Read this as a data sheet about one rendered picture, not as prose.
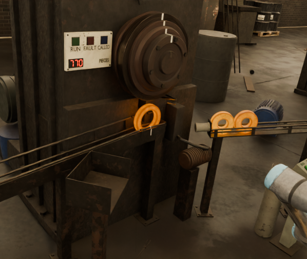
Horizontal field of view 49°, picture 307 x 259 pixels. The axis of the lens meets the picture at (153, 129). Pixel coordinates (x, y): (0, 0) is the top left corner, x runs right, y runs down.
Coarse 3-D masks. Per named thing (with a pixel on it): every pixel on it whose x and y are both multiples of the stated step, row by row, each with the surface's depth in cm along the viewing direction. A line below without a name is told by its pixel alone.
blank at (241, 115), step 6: (240, 114) 214; (246, 114) 215; (252, 114) 215; (240, 120) 216; (252, 120) 217; (234, 126) 219; (240, 126) 218; (246, 126) 219; (252, 126) 219; (240, 132) 220; (246, 132) 220
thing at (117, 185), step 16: (96, 160) 166; (112, 160) 164; (128, 160) 162; (80, 176) 157; (96, 176) 165; (112, 176) 166; (128, 176) 165; (80, 192) 143; (96, 192) 141; (112, 192) 156; (80, 208) 146; (96, 208) 144; (112, 208) 147; (96, 224) 164; (96, 240) 168; (96, 256) 173
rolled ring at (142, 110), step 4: (148, 104) 195; (152, 104) 197; (140, 108) 193; (144, 108) 192; (148, 108) 194; (152, 108) 197; (156, 108) 199; (140, 112) 192; (144, 112) 193; (156, 112) 200; (160, 112) 202; (136, 116) 193; (140, 116) 192; (156, 116) 202; (160, 116) 203; (136, 120) 193; (140, 120) 194; (152, 120) 205; (156, 120) 203; (136, 124) 194; (140, 124) 195; (152, 124) 203; (156, 124) 204; (136, 128) 196; (140, 128) 196
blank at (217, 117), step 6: (216, 114) 214; (222, 114) 213; (228, 114) 213; (210, 120) 216; (216, 120) 214; (228, 120) 215; (234, 120) 216; (216, 126) 216; (222, 126) 220; (228, 126) 217
